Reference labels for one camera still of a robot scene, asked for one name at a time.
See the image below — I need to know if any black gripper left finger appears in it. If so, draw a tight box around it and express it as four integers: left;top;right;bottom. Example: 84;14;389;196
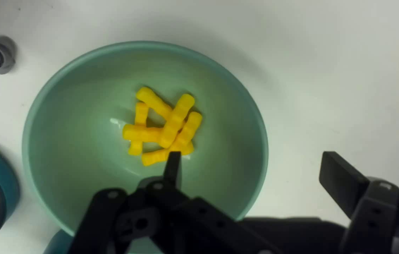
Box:
69;149;280;254

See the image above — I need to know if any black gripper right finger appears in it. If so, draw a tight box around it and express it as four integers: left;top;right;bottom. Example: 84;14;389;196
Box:
318;149;399;254

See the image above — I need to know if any yellow toy fry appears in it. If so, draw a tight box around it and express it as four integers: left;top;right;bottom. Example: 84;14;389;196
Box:
139;141;196;168
135;84;175;118
127;101;149;156
172;110;204;153
121;122;167;144
158;91;197;149

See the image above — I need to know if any mint green bowl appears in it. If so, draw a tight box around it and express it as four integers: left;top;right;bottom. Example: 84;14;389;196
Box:
21;39;269;237

